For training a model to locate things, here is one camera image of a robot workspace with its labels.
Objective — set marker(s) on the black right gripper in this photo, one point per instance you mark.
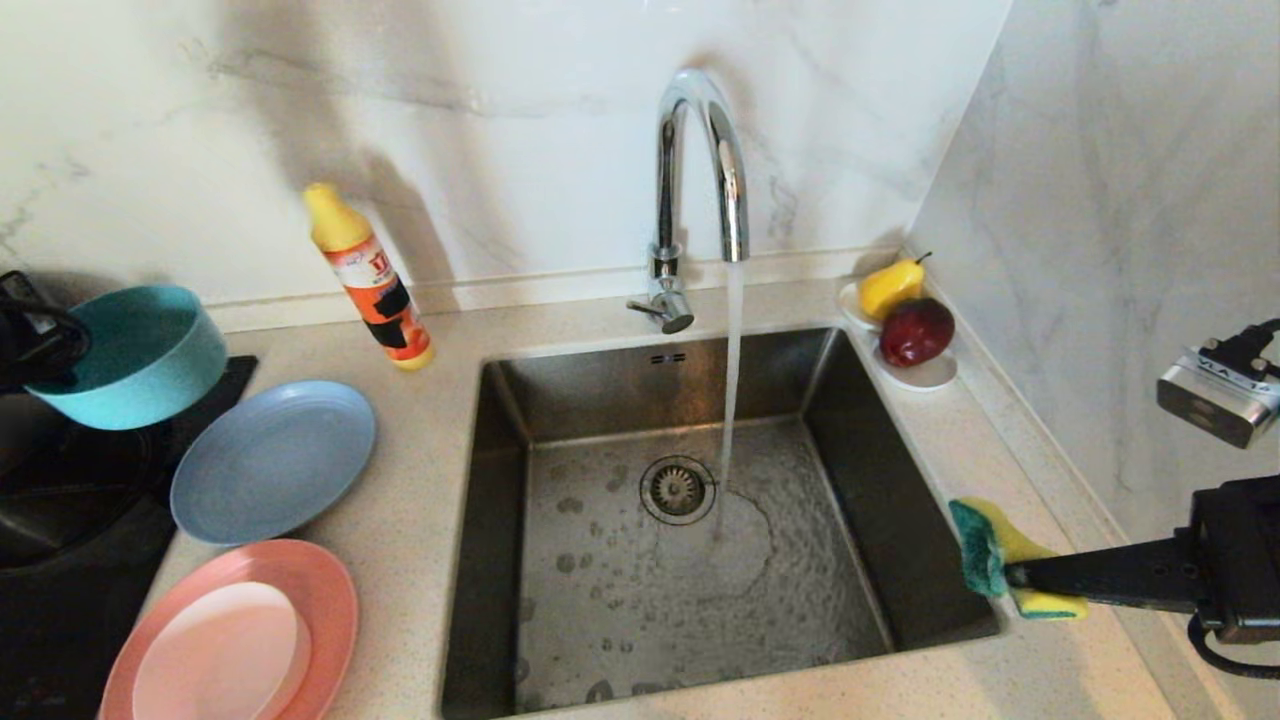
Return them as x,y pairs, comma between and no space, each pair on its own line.
1240,560

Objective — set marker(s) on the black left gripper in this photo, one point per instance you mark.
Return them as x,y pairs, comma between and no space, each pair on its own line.
35,345

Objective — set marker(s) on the teal bowl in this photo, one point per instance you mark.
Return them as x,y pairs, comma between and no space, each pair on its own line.
150,360

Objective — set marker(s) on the yellow green sponge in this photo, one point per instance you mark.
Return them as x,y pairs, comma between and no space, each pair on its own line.
985,545

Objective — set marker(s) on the blue plate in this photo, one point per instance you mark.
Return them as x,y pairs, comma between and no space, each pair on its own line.
270,465

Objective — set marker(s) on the dish soap bottle yellow cap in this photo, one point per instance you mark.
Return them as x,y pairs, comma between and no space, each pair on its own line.
385,300

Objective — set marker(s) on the small light pink plate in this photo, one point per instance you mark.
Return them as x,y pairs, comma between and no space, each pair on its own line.
218,655

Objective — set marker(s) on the chrome gooseneck faucet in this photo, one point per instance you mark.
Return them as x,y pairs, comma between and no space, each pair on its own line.
666,180

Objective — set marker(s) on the stainless steel sink basin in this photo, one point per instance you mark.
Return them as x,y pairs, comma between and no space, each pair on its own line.
600,640

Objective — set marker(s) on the small white fruit dish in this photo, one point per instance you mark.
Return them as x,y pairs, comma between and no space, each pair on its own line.
928,378

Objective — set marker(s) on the black glass cooktop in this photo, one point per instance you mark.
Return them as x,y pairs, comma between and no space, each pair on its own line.
60,630

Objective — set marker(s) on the dark red apple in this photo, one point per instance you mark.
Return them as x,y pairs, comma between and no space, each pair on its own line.
915,334

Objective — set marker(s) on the yellow pear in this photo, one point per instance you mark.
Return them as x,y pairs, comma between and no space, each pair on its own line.
890,288

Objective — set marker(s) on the round metal drain strainer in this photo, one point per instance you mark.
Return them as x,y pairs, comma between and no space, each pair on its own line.
678,491

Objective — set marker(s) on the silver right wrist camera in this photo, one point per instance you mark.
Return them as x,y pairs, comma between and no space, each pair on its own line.
1215,400

